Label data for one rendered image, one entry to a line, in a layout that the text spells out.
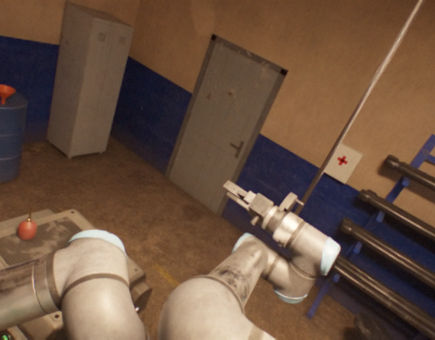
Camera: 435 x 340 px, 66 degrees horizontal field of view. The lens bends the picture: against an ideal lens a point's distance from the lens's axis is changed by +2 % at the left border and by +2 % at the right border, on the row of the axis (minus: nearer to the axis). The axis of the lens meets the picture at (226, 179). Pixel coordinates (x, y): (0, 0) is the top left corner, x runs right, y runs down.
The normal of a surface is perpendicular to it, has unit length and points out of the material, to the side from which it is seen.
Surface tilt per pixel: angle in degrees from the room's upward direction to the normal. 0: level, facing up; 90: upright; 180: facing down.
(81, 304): 48
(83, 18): 90
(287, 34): 90
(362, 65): 90
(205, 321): 31
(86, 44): 90
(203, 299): 24
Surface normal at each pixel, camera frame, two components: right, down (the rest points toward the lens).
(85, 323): -0.08, -0.24
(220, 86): -0.51, 0.20
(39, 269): 0.00, -0.65
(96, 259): 0.16, -0.84
